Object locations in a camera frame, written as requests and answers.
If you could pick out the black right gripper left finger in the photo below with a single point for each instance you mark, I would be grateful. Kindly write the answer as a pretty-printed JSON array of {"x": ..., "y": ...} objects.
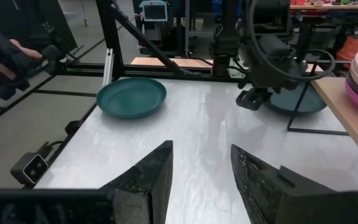
[{"x": 149, "y": 186}]

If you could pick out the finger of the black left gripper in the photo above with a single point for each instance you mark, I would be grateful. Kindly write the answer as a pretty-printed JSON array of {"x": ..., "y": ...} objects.
[{"x": 252, "y": 99}]

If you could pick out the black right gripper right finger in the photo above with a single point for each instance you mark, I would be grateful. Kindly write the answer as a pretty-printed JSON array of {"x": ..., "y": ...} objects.
[{"x": 256, "y": 183}]

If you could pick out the teal plate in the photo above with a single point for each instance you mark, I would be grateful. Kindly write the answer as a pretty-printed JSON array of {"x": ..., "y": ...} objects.
[
  {"x": 303, "y": 102},
  {"x": 132, "y": 98}
]

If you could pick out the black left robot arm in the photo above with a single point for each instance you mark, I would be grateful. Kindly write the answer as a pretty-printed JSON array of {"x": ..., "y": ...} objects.
[{"x": 225, "y": 34}]

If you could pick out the orange vacuum cleaner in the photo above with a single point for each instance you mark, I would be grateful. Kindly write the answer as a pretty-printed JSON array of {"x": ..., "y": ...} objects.
[{"x": 351, "y": 46}]

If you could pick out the wooden base board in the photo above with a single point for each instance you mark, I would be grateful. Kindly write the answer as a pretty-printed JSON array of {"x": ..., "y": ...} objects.
[{"x": 182, "y": 62}]

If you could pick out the light blue framed monitor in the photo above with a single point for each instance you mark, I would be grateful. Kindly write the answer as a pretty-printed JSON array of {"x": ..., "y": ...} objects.
[{"x": 154, "y": 11}]

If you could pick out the person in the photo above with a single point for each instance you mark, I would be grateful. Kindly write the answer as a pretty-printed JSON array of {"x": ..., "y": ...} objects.
[{"x": 8, "y": 62}]

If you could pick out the wooden shelf with black frame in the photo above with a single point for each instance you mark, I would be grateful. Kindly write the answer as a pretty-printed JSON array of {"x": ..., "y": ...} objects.
[{"x": 346, "y": 112}]

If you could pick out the small black table camera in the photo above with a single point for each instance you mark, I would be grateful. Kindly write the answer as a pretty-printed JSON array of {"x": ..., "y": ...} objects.
[{"x": 30, "y": 168}]

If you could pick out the black table frame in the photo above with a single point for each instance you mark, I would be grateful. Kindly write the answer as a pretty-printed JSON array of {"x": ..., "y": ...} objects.
[{"x": 113, "y": 37}]

